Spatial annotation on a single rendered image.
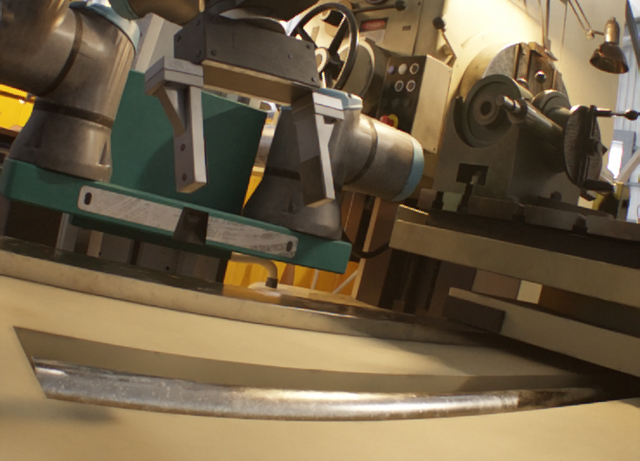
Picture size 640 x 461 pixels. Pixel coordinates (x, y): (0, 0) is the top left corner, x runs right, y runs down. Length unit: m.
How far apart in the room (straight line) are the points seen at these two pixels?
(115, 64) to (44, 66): 0.14
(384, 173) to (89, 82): 0.62
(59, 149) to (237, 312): 0.36
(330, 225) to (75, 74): 0.54
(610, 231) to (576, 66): 1.35
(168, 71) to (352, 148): 0.75
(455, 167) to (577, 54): 1.16
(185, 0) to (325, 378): 0.45
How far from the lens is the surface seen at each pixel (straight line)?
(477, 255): 1.31
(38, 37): 0.91
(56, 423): 0.37
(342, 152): 1.19
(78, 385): 0.47
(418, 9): 1.91
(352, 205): 2.91
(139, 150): 1.17
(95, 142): 0.98
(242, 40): 0.55
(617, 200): 1.98
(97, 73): 0.98
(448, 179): 1.46
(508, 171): 1.35
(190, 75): 0.51
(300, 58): 0.59
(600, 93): 2.63
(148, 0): 0.71
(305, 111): 0.59
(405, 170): 1.31
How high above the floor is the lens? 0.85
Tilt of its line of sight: 1 degrees up
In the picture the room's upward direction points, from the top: 14 degrees clockwise
